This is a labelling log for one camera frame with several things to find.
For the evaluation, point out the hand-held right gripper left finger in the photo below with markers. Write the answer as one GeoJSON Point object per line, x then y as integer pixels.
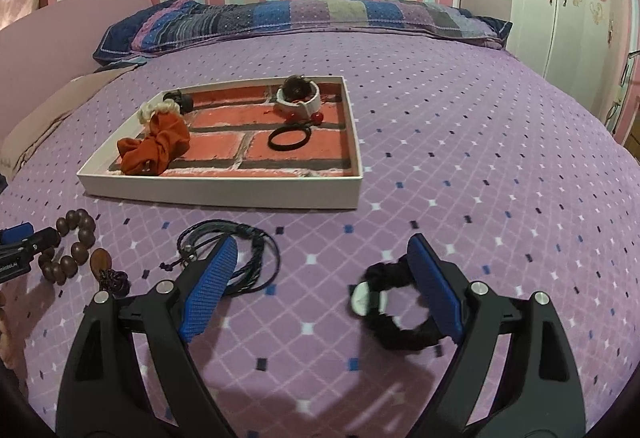
{"type": "Point", "coordinates": [212, 288]}

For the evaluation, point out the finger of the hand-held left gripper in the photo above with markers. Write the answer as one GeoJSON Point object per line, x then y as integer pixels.
{"type": "Point", "coordinates": [42, 240]}
{"type": "Point", "coordinates": [17, 233]}

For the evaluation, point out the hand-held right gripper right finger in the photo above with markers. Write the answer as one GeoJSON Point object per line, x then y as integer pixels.
{"type": "Point", "coordinates": [435, 288]}

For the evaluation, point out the black scrunchie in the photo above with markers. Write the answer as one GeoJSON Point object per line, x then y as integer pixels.
{"type": "Point", "coordinates": [395, 328]}

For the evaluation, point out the orange fabric scrunchie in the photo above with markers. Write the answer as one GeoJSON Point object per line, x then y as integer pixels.
{"type": "Point", "coordinates": [157, 142]}

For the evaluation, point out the white brick-pattern tray box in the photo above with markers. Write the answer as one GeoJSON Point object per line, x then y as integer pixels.
{"type": "Point", "coordinates": [300, 157]}

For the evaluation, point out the cream white scrunchie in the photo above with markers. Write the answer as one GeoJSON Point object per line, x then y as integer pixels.
{"type": "Point", "coordinates": [157, 108]}

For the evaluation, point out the black hair claw clip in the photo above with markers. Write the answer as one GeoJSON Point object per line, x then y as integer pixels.
{"type": "Point", "coordinates": [182, 101]}

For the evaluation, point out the white band wristwatch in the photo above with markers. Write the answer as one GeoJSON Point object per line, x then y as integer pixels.
{"type": "Point", "coordinates": [300, 100]}

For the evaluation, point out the person's left hand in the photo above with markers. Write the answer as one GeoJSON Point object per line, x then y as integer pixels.
{"type": "Point", "coordinates": [5, 328]}

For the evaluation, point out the purple diamond-pattern bedsheet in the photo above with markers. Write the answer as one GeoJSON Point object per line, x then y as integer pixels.
{"type": "Point", "coordinates": [450, 167]}

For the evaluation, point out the beige cloth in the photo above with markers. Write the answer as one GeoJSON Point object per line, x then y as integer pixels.
{"type": "Point", "coordinates": [55, 107]}

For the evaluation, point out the pink padded headboard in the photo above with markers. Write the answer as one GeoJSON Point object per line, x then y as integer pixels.
{"type": "Point", "coordinates": [60, 37]}

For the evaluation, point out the blue purple patchwork pillow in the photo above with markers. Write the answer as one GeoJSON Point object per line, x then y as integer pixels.
{"type": "Point", "coordinates": [300, 20]}

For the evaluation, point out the white wardrobe with red decals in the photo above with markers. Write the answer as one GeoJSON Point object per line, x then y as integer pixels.
{"type": "Point", "coordinates": [575, 2]}

